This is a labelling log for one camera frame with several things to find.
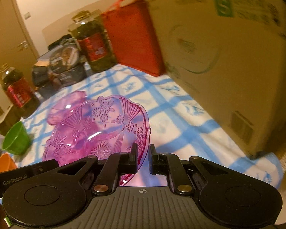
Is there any orange plastic bowl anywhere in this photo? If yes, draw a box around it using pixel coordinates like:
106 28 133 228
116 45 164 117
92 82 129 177
0 153 17 173

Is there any green plastic bowl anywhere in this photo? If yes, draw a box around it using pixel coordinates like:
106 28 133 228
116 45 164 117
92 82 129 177
2 121 31 155

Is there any large pink plastic plate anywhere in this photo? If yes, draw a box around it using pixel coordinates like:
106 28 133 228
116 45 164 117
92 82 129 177
42 95 151 187

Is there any blue white checkered tablecloth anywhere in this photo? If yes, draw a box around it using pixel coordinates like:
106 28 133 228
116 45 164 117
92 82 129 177
13 65 284 187

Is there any oil jug at table edge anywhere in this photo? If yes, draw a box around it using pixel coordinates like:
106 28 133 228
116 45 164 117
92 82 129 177
0 64 40 118

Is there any dark container under round one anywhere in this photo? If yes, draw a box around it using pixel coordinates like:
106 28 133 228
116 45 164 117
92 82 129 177
38 83 58 100

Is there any dark instant meal box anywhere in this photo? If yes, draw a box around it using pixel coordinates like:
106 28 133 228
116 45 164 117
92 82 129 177
55 64 87 87

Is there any dark round food container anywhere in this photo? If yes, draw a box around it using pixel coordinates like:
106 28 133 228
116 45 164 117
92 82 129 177
31 60 51 87

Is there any round instant rice bowl lid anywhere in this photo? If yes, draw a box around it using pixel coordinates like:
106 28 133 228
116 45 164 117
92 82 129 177
49 44 80 74

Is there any oil jug beside red bag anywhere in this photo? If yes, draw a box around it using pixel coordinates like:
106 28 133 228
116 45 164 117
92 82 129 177
68 10 117 73

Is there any large cardboard box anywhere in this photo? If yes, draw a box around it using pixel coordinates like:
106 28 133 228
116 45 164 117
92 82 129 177
146 0 286 159

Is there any wooden door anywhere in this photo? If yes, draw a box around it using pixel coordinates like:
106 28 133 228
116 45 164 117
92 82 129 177
0 0 39 86

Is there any red gift bag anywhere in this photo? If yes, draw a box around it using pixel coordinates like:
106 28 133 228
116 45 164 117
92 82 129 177
102 0 165 77

